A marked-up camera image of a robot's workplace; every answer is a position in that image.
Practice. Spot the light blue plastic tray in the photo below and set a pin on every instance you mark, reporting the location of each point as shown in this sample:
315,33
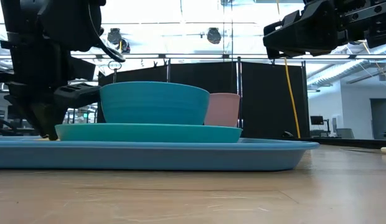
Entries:
149,158

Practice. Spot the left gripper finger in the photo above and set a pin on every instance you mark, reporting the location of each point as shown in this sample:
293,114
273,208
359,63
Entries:
54,121
37,116

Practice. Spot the blue round bowl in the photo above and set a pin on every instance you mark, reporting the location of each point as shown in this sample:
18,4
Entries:
154,104

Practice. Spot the long horizontal light bar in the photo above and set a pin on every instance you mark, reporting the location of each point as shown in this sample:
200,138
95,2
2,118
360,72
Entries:
193,56

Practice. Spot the pink plastic cup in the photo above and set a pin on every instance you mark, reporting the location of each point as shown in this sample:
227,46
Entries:
224,109

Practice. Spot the black partition screen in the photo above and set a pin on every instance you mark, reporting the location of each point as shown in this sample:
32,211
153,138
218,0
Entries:
267,109

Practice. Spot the black aluminium table frame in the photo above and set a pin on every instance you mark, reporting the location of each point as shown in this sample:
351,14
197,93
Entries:
367,143

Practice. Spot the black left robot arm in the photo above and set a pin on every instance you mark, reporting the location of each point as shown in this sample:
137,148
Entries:
25,25

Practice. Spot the teal round plate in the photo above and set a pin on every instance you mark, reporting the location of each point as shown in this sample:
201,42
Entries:
149,133

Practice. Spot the black computer monitor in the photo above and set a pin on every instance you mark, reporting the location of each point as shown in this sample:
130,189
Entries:
317,120

